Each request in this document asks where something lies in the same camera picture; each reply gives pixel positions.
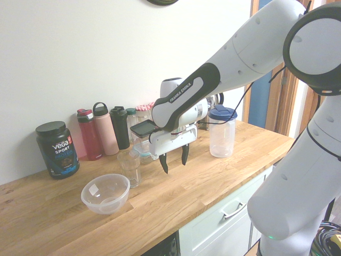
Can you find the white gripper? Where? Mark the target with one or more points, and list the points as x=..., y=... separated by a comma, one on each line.
x=170, y=140

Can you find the clear pitcher with blue lid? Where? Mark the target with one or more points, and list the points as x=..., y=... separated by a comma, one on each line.
x=221, y=132

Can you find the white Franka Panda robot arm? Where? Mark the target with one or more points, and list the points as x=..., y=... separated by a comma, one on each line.
x=269, y=48

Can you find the red water bottle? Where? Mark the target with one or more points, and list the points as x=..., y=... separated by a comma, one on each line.
x=89, y=136

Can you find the glass container with teal lid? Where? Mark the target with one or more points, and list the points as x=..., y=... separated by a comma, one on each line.
x=144, y=152

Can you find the clear storage jar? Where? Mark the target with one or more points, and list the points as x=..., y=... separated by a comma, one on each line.
x=140, y=140

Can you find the clear ribbed drinking glass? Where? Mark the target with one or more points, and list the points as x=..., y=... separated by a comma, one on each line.
x=129, y=168

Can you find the jar with red gingham lid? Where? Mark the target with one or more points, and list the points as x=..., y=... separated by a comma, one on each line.
x=144, y=114

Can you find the glass jar with green lid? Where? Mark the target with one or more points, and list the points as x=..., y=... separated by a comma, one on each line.
x=131, y=120

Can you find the black shaker bottle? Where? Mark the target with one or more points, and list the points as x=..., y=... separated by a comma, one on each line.
x=120, y=128

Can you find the white cabinet drawer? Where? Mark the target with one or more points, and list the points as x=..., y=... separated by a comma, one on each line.
x=226, y=210

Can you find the pink insulated bottle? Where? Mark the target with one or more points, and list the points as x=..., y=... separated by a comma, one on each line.
x=105, y=130

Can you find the clear plastic mixing bowl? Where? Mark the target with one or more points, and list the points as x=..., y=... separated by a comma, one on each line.
x=105, y=193

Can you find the black Vega protein tub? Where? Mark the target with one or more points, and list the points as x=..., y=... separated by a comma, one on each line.
x=57, y=151

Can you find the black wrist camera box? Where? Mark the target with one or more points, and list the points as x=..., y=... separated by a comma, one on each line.
x=142, y=128

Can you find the wooden door frame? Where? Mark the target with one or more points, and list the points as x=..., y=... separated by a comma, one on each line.
x=286, y=90

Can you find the black round wall object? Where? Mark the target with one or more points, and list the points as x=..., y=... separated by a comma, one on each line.
x=162, y=1

